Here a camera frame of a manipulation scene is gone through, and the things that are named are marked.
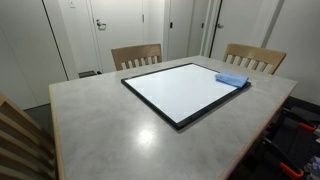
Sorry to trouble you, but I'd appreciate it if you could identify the blue towel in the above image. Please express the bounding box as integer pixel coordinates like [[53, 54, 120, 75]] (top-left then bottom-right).
[[215, 72, 248, 88]]

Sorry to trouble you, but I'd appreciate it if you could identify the black framed whiteboard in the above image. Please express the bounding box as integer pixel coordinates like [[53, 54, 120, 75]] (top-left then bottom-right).
[[121, 63, 251, 130]]

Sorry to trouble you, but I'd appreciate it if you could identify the wooden chair left far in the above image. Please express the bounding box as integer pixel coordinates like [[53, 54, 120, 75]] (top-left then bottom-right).
[[111, 44, 162, 71]]

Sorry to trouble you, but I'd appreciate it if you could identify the wooden chair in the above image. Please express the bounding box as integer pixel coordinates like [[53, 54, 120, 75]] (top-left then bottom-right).
[[111, 44, 162, 71], [223, 43, 286, 75], [0, 94, 58, 180]]

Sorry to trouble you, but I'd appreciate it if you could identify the white door right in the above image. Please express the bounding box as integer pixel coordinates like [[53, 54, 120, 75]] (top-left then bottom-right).
[[211, 0, 264, 60]]

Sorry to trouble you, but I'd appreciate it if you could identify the wooden chair right far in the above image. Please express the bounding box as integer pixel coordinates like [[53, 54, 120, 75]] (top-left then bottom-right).
[[223, 43, 286, 75]]

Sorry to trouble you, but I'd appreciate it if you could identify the black orange clamp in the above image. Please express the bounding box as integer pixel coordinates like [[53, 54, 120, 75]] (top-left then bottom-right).
[[281, 108, 317, 132], [262, 137, 304, 180]]

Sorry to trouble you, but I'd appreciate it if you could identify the wooden chair near left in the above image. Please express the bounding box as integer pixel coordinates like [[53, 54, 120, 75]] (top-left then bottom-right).
[[0, 94, 58, 180]]

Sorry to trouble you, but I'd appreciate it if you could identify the white door with handle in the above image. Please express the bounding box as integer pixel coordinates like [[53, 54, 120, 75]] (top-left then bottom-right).
[[90, 0, 144, 73]]

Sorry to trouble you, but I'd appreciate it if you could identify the light switch plate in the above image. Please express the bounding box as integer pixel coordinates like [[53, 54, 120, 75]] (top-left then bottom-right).
[[68, 0, 76, 8]]

